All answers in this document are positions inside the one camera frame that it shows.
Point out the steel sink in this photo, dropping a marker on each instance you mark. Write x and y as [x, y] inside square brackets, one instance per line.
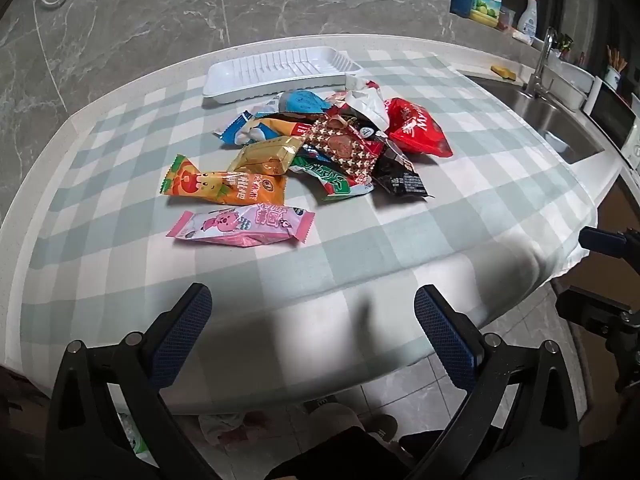
[555, 120]

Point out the blue and white snack packet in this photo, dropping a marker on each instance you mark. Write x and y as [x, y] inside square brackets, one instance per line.
[245, 130]

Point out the utensil holder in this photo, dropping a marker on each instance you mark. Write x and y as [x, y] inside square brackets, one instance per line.
[614, 72]

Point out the microwave oven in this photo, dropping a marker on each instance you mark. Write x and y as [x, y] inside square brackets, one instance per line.
[612, 120]

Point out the gold snack packet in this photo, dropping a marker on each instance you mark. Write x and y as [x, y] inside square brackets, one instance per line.
[265, 156]

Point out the green snack packet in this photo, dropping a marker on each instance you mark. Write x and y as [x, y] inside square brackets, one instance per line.
[340, 182]

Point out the white and red snack packet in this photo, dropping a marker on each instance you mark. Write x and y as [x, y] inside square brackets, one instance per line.
[370, 102]

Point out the light blue snack packet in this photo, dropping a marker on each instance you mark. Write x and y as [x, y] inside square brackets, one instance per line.
[302, 101]

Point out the orange snack packet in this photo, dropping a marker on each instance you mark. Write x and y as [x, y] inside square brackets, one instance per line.
[220, 185]

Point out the yellow-orange snack packet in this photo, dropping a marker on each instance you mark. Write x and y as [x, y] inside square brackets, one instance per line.
[290, 126]

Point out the pink white cloth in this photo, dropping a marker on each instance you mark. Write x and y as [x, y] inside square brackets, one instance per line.
[230, 427]

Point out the black snack packet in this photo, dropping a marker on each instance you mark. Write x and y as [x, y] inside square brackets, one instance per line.
[400, 177]

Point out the pink snack packet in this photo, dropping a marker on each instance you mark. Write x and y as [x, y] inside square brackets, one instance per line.
[240, 225]

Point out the yellow sponge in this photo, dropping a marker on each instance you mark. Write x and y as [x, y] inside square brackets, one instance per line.
[505, 72]

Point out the green checked tablecloth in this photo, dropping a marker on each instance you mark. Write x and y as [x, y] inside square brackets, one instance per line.
[150, 270]

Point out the white plastic tray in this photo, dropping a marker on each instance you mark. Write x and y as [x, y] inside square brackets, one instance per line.
[277, 72]

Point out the white dish container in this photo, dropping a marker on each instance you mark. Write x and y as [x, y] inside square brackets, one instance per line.
[570, 82]

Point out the person's dark clothing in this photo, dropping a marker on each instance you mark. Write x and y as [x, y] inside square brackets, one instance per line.
[345, 455]

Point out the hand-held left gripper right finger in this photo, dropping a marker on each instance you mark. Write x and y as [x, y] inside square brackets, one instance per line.
[445, 340]

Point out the white spray bottle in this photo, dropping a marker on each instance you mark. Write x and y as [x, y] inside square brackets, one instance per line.
[528, 17]

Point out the beige slipper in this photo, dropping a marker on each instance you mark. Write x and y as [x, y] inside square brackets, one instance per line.
[345, 417]

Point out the metal faucet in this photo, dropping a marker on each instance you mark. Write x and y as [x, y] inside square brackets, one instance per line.
[541, 62]

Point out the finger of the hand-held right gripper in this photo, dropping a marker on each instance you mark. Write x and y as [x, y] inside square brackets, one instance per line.
[590, 310]
[602, 244]

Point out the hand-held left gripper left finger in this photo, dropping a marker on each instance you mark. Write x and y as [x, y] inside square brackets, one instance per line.
[182, 335]

